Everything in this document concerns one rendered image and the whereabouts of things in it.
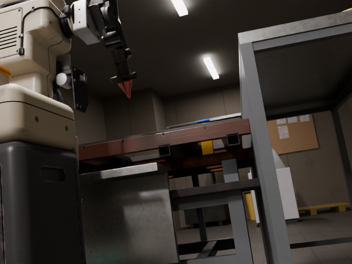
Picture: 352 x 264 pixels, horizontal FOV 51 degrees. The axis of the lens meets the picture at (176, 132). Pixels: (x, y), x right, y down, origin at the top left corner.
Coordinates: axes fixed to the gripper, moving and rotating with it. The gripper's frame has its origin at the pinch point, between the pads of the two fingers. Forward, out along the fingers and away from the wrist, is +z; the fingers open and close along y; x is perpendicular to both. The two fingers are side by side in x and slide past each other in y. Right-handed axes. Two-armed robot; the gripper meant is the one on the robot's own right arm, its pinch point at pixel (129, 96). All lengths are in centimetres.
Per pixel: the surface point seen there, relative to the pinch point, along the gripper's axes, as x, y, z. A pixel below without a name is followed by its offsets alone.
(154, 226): 22, -4, 50
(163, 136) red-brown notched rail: 2.3, -11.0, 19.4
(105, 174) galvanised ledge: 28.2, 7.1, 23.1
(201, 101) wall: -741, 85, 148
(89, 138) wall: -541, 298, 142
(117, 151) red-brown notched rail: 5.3, 9.6, 21.6
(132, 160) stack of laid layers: -57, 29, 47
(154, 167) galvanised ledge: 26.8, -11.9, 23.8
